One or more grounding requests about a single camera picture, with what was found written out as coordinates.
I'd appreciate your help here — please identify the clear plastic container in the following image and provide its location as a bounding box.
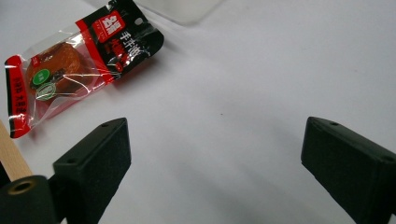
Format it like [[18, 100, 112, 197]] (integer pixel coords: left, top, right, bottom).
[[136, 0, 227, 26]]

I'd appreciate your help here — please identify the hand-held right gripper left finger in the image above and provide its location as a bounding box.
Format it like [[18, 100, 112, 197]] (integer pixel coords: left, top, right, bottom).
[[51, 117, 133, 224]]

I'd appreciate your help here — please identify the red and black snack packet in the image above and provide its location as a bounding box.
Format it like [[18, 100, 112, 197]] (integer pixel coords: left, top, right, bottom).
[[4, 0, 165, 139]]

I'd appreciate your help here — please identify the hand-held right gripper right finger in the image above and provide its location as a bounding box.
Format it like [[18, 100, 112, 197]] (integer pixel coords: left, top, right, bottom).
[[300, 116, 396, 224]]

